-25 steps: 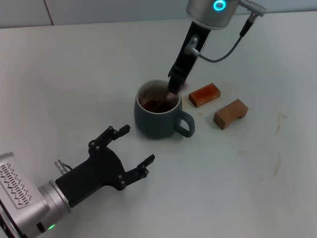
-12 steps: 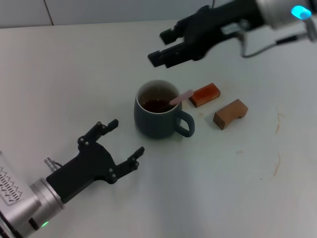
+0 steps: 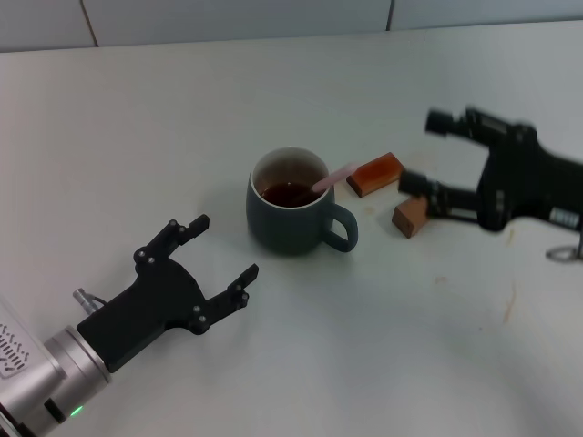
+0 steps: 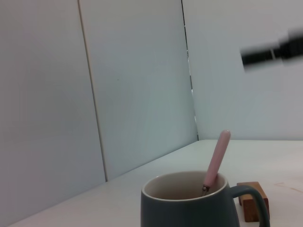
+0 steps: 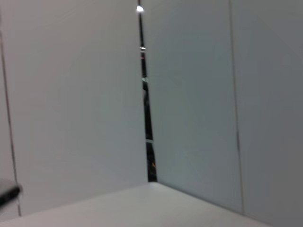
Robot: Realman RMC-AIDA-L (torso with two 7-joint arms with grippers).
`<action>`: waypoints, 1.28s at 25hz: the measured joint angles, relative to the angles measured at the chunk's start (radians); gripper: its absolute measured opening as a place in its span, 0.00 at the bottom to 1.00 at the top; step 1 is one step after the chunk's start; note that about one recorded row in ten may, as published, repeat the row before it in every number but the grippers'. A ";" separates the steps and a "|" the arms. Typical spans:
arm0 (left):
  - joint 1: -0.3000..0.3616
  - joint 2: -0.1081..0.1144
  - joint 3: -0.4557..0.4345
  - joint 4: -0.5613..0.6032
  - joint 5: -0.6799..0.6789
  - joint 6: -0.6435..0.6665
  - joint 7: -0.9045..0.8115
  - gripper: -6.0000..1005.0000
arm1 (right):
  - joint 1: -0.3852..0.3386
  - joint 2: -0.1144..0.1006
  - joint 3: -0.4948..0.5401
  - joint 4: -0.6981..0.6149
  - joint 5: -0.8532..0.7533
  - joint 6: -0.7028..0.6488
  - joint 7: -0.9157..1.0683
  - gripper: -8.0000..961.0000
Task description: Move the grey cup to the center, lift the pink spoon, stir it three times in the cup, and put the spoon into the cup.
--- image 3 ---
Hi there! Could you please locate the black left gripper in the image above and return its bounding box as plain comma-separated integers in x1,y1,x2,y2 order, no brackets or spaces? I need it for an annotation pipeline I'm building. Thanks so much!
76,213,260,372

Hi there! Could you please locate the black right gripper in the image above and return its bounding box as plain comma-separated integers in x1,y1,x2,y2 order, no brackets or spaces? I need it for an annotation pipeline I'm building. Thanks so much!
397,107,583,234

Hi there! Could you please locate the arched light wooden block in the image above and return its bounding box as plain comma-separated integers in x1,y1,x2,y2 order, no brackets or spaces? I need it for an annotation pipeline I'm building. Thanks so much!
392,195,432,239

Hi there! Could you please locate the left gripper cable connector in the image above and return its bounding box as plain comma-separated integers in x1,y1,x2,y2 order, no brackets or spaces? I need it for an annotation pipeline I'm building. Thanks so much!
72,286,109,316

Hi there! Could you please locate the pink handled metal spoon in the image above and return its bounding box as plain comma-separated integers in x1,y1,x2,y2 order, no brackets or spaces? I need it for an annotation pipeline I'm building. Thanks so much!
298,162,360,198

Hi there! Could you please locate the grey ceramic cup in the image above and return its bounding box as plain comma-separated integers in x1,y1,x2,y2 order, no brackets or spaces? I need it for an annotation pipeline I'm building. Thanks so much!
246,146,360,257

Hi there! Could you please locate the flat reddish wooden block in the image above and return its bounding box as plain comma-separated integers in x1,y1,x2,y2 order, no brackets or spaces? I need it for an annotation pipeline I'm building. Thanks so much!
346,151,407,198

